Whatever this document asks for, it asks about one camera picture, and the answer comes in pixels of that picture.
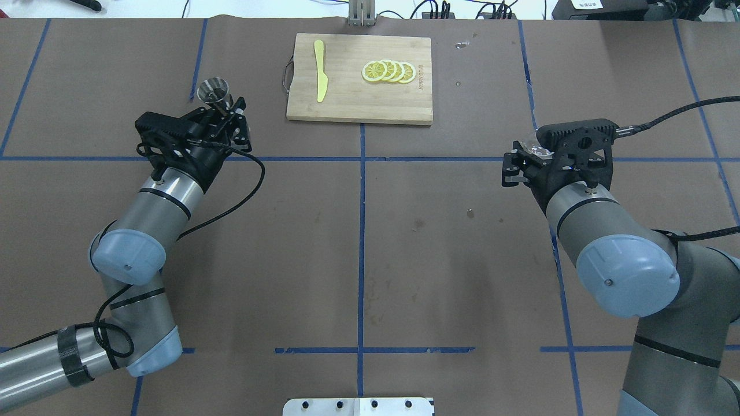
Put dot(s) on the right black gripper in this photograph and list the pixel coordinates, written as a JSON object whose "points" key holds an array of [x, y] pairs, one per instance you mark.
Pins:
{"points": [[541, 176]]}

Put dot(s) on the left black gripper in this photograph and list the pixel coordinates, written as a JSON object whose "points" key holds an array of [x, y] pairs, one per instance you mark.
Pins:
{"points": [[206, 161]]}

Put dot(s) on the steel double jigger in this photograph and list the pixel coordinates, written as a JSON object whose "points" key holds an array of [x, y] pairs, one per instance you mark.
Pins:
{"points": [[215, 92]]}

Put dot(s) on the clear glass cup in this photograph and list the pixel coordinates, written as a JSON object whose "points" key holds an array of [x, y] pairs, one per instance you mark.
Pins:
{"points": [[530, 145]]}

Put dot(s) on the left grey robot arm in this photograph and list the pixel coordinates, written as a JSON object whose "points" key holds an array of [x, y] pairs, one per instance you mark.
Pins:
{"points": [[134, 328]]}

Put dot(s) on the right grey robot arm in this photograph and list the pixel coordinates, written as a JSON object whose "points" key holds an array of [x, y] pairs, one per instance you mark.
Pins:
{"points": [[684, 296]]}

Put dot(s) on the yellow plastic knife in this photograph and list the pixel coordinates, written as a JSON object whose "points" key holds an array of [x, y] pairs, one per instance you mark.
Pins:
{"points": [[322, 77]]}

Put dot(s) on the bamboo cutting board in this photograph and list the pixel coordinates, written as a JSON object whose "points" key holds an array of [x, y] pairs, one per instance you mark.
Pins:
{"points": [[349, 97]]}

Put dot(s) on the rear lemon slice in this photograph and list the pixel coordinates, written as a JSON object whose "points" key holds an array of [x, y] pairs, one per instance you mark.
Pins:
{"points": [[409, 73]]}

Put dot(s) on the lemon slice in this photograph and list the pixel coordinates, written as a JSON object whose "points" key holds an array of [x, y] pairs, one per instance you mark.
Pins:
{"points": [[399, 73], [374, 71], [409, 73], [391, 71]]}

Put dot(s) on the front lemon slice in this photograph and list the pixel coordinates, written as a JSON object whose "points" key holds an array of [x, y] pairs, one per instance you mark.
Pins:
{"points": [[374, 71]]}

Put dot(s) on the black box with label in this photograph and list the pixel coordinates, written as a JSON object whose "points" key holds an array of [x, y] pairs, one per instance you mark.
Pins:
{"points": [[600, 10]]}

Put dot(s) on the brown paper table cover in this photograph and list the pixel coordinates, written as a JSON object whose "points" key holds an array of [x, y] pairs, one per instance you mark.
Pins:
{"points": [[375, 259]]}

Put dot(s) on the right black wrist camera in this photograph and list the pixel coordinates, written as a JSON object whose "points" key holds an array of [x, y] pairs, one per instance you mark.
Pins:
{"points": [[576, 135]]}

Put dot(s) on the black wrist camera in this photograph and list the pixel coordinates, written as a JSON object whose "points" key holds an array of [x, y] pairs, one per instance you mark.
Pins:
{"points": [[576, 135], [164, 140]]}

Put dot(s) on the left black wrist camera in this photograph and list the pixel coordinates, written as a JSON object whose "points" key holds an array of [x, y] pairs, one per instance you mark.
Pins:
{"points": [[164, 140]]}

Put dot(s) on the aluminium frame post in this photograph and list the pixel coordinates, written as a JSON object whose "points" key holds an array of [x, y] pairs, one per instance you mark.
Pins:
{"points": [[362, 13]]}

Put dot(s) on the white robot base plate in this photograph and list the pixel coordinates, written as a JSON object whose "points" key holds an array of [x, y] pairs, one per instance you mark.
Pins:
{"points": [[360, 406]]}

